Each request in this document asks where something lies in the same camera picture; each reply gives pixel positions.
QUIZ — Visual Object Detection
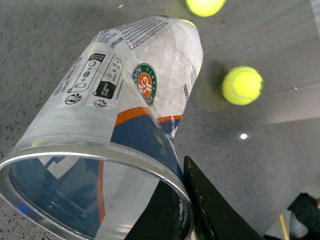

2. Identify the black left gripper left finger inside can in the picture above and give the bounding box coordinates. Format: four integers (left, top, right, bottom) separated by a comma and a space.
125, 181, 180, 240

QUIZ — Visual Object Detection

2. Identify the black left gripper right finger outside can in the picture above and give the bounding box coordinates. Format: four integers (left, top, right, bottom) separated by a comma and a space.
183, 156, 262, 240

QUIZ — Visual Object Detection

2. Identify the clear Wilson tennis ball can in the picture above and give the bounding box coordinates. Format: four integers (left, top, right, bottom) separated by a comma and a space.
0, 15, 203, 240

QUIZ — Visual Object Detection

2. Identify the plain yellow tennis ball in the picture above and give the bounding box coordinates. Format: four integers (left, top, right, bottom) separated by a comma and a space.
221, 66, 264, 106

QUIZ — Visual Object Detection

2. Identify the Wilson 3 tennis ball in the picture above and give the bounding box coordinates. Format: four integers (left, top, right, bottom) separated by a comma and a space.
185, 0, 226, 17

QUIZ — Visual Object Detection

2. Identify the gloved hand at corner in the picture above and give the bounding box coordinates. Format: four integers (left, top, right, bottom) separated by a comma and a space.
287, 192, 320, 235

